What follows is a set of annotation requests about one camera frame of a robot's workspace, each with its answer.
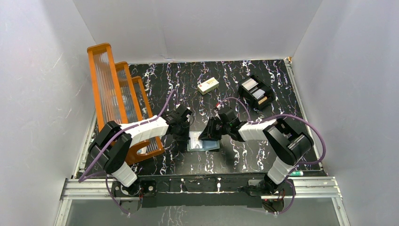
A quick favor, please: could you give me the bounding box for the silver credit card in tray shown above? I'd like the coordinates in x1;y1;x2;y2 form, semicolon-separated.
242;78;258;91

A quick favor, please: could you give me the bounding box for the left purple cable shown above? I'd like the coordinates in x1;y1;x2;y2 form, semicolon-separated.
78;89;177;216

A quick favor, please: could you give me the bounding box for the black card tray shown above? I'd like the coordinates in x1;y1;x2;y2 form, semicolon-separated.
238;74;276;111

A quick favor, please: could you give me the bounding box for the green white marker pen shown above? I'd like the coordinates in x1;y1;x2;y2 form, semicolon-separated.
290;171;304;177

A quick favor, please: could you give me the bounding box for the orange acrylic file rack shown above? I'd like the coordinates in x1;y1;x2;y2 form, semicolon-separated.
87;43;165;166

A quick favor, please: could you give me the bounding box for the mint green card holder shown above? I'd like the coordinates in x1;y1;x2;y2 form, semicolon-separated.
187;131;220;152

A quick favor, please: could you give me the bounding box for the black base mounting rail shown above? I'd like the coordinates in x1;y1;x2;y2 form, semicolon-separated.
110;173;296;213

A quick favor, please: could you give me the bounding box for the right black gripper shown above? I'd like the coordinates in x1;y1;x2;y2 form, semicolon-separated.
198;117;230;141

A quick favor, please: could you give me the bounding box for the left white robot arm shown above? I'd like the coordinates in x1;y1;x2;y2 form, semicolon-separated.
88;105;192;196

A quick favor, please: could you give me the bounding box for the small cream cardboard box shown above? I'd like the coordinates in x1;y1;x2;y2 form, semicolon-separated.
197;77;219;95

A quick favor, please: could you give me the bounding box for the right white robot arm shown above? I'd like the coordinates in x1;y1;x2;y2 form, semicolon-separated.
198;107;314;195

